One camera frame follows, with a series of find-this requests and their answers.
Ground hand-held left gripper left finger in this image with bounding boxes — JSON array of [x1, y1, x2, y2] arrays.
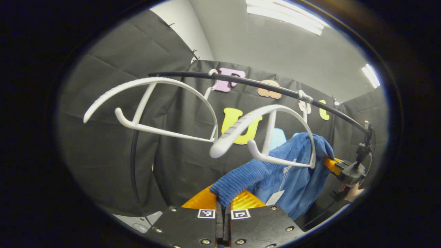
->
[[144, 185, 222, 248]]

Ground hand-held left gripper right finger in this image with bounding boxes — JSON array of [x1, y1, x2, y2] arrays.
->
[[225, 189, 306, 248]]

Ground blue corduroy jacket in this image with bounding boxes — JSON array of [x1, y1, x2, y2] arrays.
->
[[209, 133, 335, 221]]

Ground white plastic clothes hanger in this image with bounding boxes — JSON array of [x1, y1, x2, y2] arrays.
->
[[209, 90, 317, 169], [83, 69, 219, 143]]

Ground black metal clothes rack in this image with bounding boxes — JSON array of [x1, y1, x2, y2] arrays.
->
[[130, 71, 371, 228]]

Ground ceiling light panel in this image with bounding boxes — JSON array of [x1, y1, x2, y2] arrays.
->
[[245, 0, 328, 36], [361, 64, 381, 89]]

